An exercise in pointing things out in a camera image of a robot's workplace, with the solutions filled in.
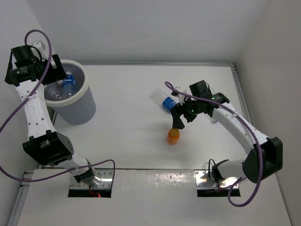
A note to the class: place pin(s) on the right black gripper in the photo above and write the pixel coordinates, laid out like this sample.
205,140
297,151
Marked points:
178,110

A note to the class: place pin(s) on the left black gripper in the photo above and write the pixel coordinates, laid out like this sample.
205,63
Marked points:
56,74

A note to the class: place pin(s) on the blue label water bottle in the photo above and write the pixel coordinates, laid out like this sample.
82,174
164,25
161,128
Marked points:
68,86
163,100

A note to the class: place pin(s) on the orange juice bottle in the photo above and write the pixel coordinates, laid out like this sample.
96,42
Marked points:
173,136

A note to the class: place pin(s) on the apple juice labelled clear bottle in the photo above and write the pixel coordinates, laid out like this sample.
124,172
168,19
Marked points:
52,93

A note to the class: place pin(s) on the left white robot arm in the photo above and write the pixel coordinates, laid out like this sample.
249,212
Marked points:
45,145

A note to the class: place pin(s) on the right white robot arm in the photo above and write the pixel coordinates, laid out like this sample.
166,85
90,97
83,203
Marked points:
264,154

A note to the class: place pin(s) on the white round plastic bin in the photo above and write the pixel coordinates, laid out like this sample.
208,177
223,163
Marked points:
80,108

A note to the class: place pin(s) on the clear crushed bottle white cap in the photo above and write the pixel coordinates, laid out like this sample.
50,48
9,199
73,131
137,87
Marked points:
213,121

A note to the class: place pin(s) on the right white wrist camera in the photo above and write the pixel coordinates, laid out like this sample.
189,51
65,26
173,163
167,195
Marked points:
182,98

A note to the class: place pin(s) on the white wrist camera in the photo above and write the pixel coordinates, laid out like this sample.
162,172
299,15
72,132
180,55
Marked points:
40,46
182,98

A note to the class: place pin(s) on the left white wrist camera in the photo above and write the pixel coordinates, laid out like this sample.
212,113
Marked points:
40,46

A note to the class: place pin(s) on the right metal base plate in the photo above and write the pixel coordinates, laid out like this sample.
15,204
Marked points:
204,183

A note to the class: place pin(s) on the metal base plate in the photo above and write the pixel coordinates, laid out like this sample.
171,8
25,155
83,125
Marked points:
204,183
103,180

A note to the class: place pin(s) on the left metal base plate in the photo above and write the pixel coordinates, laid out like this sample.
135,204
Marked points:
103,180

